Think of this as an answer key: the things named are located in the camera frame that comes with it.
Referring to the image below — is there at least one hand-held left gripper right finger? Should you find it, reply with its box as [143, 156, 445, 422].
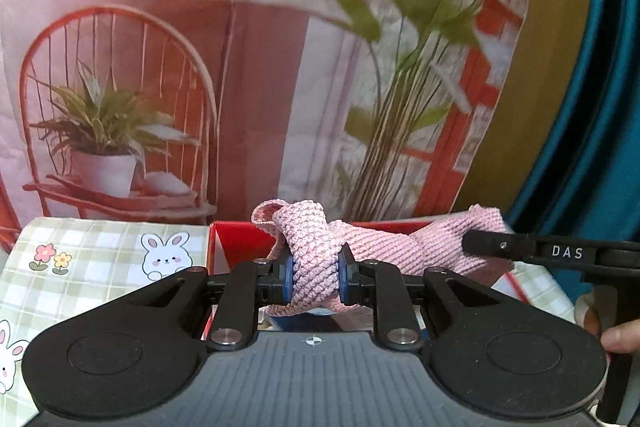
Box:
[337, 247, 507, 351]

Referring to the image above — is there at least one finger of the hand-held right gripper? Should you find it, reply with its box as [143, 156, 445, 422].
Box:
[462, 231, 539, 264]

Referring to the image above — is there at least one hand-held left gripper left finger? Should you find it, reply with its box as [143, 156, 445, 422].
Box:
[127, 255, 297, 352]

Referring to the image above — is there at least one pink knitted cloth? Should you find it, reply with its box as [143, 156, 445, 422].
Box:
[250, 199, 517, 319]

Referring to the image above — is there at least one red strawberry print box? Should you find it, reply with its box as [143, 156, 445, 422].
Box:
[201, 216, 537, 344]

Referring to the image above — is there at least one person's right hand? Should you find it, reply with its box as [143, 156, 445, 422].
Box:
[574, 294, 640, 356]

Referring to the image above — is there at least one teal curtain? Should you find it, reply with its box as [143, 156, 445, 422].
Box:
[500, 0, 640, 304]

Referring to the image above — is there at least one green checked bunny print cloth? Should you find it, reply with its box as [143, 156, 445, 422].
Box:
[0, 216, 581, 397]

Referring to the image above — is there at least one printed room scene backdrop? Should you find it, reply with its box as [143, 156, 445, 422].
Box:
[0, 0, 545, 239]

